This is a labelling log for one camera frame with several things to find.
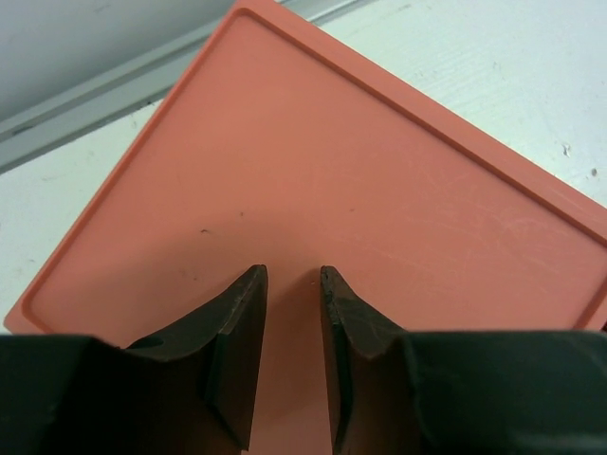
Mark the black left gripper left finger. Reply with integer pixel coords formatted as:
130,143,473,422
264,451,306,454
1,264,267,454

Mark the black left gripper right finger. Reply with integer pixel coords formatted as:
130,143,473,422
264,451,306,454
320,266,606,454

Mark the orange drawer cabinet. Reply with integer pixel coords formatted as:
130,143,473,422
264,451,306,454
5,1,606,454

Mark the aluminium table frame rail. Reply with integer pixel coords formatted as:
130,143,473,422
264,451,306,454
0,0,371,174

